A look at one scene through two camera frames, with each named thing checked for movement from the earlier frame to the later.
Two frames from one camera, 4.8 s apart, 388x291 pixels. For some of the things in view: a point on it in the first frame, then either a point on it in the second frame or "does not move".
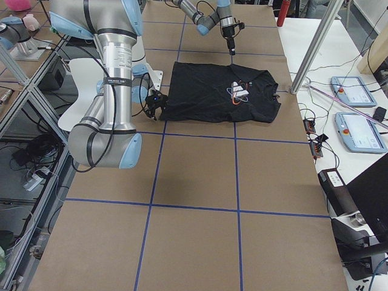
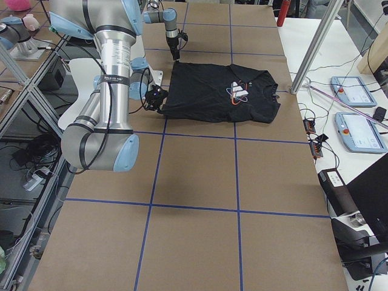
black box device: (338, 195) does not move
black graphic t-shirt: (217, 92) does not move
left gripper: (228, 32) to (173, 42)
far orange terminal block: (310, 126) does not move
